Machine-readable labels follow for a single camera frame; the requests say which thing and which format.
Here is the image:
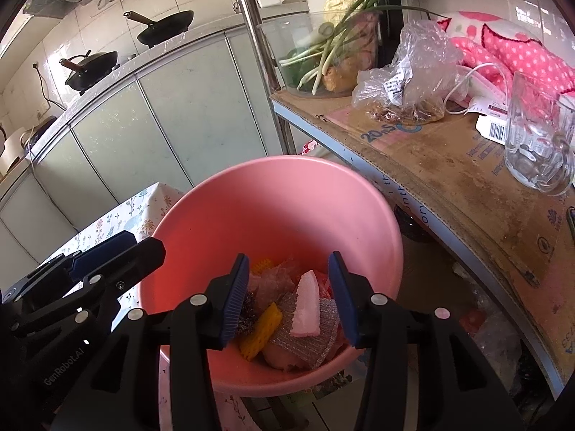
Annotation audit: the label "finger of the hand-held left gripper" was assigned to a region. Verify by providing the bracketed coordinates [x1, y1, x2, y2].
[9, 238, 167, 337]
[0, 230, 138, 306]

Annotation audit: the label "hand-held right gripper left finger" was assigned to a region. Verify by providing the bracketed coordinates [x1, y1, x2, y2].
[51, 254, 250, 431]

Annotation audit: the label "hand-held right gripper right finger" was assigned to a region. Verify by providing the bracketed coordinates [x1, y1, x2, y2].
[328, 251, 524, 431]

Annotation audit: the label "steel wool scrubber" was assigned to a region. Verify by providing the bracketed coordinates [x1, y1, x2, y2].
[237, 291, 260, 337]

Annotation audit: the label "red snack wrapper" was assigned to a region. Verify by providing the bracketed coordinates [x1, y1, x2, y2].
[314, 270, 334, 301]

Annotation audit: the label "pink printed paper cup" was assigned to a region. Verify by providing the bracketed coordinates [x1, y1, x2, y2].
[289, 269, 323, 338]

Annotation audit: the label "yellow foam net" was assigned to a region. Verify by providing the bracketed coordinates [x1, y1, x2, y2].
[237, 257, 285, 361]

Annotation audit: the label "white plastic bag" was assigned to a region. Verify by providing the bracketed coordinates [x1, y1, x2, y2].
[261, 340, 317, 373]

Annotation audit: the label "silver scouring pad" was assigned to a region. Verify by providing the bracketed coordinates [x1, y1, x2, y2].
[268, 291, 341, 370]

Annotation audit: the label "pink plastic basin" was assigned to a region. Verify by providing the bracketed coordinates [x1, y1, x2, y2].
[139, 154, 405, 399]

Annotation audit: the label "floral printed tablecloth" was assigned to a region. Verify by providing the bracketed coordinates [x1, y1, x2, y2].
[38, 182, 252, 431]

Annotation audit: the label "white rice cooker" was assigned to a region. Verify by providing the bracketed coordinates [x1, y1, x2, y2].
[0, 125, 39, 178]

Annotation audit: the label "dark induction cooker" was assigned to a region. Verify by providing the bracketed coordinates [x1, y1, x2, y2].
[26, 116, 58, 147]

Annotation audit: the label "grey kitchen cabinet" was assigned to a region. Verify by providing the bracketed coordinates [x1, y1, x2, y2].
[0, 0, 311, 288]

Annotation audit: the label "brown cardboard sheet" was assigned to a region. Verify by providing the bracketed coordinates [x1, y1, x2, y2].
[273, 87, 575, 380]

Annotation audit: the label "black wok with lid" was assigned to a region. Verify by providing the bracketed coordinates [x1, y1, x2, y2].
[60, 50, 120, 96]

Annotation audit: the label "white labelled packet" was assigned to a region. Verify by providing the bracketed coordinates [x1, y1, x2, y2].
[467, 78, 513, 147]

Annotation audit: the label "green pepper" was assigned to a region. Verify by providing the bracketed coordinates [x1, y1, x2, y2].
[287, 59, 325, 89]

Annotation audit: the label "glass mug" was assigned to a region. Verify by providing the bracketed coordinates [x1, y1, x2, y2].
[503, 70, 575, 197]

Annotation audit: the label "metal storage rack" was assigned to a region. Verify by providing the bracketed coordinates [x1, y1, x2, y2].
[227, 0, 575, 402]

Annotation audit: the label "clear plastic bag with label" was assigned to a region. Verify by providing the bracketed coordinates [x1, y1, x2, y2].
[351, 19, 466, 125]

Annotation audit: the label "clear vegetable container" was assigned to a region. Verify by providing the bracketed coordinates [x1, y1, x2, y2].
[271, 9, 382, 98]

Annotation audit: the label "green onions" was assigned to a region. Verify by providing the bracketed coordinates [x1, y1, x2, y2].
[279, 0, 450, 91]

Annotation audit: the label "black blender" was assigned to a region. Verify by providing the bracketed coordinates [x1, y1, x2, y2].
[344, 0, 413, 69]

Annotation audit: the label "cauliflower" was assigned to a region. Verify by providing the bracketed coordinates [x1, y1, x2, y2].
[323, 0, 368, 25]

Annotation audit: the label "pink polka dot cloth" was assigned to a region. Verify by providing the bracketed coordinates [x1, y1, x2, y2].
[438, 10, 575, 96]

